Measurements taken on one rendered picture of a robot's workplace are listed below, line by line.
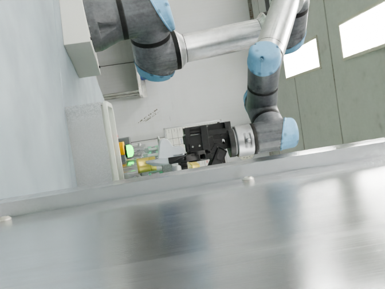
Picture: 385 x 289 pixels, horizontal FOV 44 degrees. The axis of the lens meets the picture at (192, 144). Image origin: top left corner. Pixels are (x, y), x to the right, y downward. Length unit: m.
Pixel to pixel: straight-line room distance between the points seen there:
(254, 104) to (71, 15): 0.51
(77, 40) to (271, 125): 0.52
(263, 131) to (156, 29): 0.43
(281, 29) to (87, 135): 0.54
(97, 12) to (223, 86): 6.11
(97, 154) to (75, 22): 0.36
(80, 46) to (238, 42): 0.48
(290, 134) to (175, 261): 0.95
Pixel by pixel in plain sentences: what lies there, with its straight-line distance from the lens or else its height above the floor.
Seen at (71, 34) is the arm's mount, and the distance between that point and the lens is 1.23.
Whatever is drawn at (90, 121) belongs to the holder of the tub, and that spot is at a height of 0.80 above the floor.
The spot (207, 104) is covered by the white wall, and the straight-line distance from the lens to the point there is 7.29.
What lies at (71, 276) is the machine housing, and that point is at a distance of 0.19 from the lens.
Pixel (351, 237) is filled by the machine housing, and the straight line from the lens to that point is 0.19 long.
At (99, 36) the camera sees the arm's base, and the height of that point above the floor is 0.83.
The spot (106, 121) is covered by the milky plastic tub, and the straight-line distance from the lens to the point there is 1.06.
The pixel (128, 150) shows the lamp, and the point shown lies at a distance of 1.67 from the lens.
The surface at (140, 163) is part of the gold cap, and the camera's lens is 1.10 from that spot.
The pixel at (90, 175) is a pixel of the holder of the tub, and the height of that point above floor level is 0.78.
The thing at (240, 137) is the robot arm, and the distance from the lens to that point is 1.10.
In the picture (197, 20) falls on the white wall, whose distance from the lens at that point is 7.44.
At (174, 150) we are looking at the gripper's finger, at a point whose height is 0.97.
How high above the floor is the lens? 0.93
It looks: 5 degrees up
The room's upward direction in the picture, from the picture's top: 81 degrees clockwise
